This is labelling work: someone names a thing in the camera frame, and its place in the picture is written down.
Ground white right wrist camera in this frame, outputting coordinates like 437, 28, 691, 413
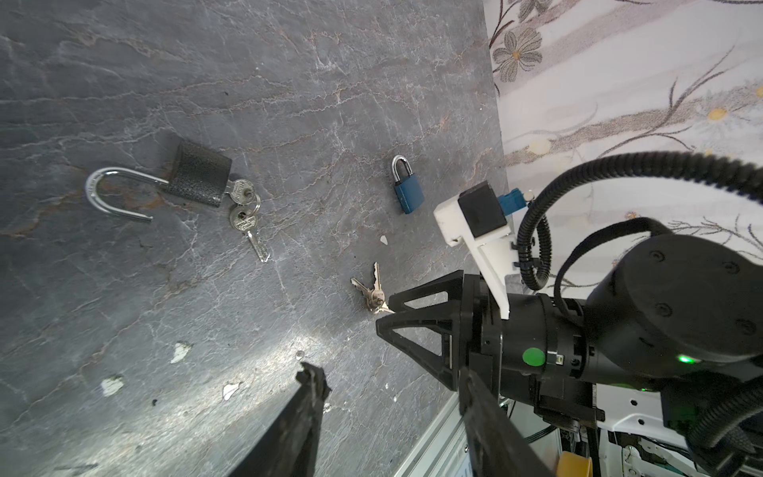
434, 181, 534, 320

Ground black corrugated cable conduit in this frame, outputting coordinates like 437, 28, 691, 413
515, 150, 763, 292

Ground black padlock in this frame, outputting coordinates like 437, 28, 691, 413
85, 140, 232, 222

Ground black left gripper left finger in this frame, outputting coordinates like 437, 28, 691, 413
230, 362, 331, 477

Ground blue padlock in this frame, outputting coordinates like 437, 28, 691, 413
391, 155, 424, 215

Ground silver keys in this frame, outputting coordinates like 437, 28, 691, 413
226, 179, 271, 262

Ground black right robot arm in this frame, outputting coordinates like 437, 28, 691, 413
377, 234, 762, 476

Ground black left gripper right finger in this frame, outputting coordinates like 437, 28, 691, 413
458, 368, 552, 477

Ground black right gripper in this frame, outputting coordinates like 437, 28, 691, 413
376, 270, 604, 427

